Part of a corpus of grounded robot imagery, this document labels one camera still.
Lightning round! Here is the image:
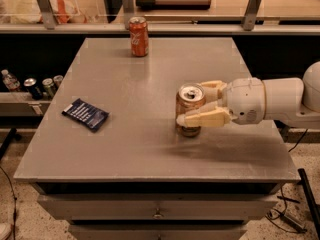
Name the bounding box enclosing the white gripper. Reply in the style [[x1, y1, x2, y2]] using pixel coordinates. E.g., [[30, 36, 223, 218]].
[[176, 78, 266, 128]]

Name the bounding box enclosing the orange soda can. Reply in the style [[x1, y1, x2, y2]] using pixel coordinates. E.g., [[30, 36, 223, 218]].
[[176, 83, 206, 137]]

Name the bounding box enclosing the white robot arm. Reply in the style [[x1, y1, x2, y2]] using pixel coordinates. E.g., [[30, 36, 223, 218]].
[[176, 62, 320, 129]]

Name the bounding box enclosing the red coke can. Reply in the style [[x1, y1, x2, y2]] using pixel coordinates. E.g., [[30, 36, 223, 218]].
[[129, 17, 149, 57]]

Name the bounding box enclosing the silver soda can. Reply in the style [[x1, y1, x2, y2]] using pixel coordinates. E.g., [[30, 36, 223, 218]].
[[53, 75, 63, 87]]

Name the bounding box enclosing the green soda can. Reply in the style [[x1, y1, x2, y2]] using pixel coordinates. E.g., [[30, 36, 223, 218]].
[[42, 78, 56, 98]]

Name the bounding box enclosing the dark blue soda can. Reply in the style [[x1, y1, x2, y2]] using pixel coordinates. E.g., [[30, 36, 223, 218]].
[[24, 78, 43, 100]]

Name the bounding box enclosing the blue snack bag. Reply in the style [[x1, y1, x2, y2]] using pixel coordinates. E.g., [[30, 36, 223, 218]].
[[61, 98, 109, 132]]

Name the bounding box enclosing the upper grey drawer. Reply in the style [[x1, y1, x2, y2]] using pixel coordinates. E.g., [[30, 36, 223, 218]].
[[38, 194, 277, 221]]

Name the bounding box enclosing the grey drawer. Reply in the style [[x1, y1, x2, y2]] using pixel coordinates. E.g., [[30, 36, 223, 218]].
[[69, 224, 246, 240], [38, 194, 277, 221]]

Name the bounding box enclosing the black bar right floor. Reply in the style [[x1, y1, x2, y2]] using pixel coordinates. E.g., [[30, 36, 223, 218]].
[[298, 168, 320, 240]]

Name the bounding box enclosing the black bar floor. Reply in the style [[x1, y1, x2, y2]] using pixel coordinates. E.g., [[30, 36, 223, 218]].
[[0, 128, 17, 160], [298, 168, 320, 240]]

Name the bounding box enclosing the lower grey drawer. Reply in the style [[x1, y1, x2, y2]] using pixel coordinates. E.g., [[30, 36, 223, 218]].
[[69, 224, 246, 240]]

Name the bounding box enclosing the black bar left floor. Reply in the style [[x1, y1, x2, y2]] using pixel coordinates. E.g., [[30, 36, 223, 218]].
[[0, 128, 17, 160]]

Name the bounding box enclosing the white plastic bag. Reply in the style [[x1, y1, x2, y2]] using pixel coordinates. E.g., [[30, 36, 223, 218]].
[[8, 0, 87, 24]]

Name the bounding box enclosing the white shoe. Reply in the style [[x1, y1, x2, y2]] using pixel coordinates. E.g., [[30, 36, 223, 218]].
[[0, 223, 12, 240]]

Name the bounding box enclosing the right metal bracket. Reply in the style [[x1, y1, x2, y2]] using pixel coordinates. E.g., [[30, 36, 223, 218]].
[[242, 0, 262, 31]]

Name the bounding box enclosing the metal bracket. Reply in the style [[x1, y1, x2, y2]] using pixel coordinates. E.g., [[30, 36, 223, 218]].
[[122, 0, 134, 29], [37, 0, 57, 30], [242, 0, 262, 31]]

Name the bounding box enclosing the black cable right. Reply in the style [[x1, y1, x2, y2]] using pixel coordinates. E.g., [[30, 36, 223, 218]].
[[265, 127, 310, 234]]

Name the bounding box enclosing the black cable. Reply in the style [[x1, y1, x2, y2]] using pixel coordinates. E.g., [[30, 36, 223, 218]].
[[0, 165, 18, 240], [265, 127, 310, 234]]

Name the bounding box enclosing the middle metal bracket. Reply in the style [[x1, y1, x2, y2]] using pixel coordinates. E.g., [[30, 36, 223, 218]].
[[122, 0, 134, 29]]

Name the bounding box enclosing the left metal bracket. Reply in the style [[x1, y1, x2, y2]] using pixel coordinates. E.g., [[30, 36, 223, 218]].
[[37, 0, 57, 30]]

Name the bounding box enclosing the black cable left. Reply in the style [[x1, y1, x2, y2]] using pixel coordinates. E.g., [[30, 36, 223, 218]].
[[0, 165, 18, 240]]

